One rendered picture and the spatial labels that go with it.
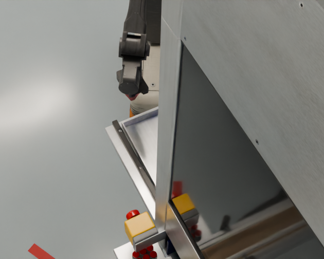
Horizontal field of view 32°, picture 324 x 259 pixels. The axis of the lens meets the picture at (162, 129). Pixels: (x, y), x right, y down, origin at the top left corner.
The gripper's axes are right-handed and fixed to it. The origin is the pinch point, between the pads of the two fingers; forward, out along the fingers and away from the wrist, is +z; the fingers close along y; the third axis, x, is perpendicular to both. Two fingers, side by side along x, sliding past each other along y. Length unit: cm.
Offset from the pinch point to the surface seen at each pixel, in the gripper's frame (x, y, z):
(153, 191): -5.4, 26.8, 13.0
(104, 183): -3, -29, 102
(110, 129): -7.7, -1.3, 14.4
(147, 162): -1.9, 15.8, 14.4
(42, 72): -6, -107, 100
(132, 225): -18.0, 39.5, 0.5
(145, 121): 4.2, 1.0, 13.9
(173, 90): -12, 45, -63
